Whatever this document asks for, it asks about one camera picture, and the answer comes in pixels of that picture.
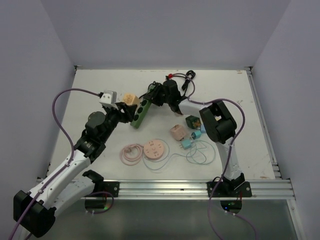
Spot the black cord of beige strip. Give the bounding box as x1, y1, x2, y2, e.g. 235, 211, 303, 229
181, 70, 196, 92

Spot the light pink cube adapter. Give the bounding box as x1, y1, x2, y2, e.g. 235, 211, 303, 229
170, 124, 187, 141

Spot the pink round socket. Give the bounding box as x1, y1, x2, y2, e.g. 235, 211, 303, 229
143, 139, 165, 161

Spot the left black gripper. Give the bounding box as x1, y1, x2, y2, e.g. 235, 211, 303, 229
100, 102, 137, 142

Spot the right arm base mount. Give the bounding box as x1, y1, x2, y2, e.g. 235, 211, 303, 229
213, 173, 253, 198

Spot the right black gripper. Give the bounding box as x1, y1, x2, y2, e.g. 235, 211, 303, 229
144, 83, 172, 107

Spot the teal thin cable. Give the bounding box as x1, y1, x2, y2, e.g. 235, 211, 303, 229
186, 139, 216, 166

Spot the aluminium rail frame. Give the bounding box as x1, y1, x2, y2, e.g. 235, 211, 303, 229
32, 178, 296, 201

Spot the pink socket cord with plug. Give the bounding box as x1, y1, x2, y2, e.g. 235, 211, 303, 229
119, 144, 145, 166

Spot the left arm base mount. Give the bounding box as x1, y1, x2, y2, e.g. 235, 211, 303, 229
82, 170, 120, 198

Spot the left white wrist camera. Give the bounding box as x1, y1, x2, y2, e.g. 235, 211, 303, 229
99, 90, 117, 108

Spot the dark green cube adapter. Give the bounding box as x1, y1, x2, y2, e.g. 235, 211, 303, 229
185, 115, 202, 129

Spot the light blue charger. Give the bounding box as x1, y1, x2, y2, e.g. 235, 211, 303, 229
200, 124, 206, 134

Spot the teal dual usb charger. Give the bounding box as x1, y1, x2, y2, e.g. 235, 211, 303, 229
190, 130, 202, 140

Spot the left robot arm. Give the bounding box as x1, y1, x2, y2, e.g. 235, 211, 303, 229
13, 102, 138, 238

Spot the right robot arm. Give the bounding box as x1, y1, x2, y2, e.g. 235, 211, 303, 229
144, 79, 246, 197

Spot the light blue thin cable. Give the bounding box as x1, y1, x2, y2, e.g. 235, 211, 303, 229
141, 127, 201, 173

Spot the green power strip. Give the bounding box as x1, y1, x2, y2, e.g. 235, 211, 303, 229
130, 86, 154, 129

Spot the light teal charger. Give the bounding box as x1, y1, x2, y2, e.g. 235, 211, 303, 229
180, 139, 193, 150

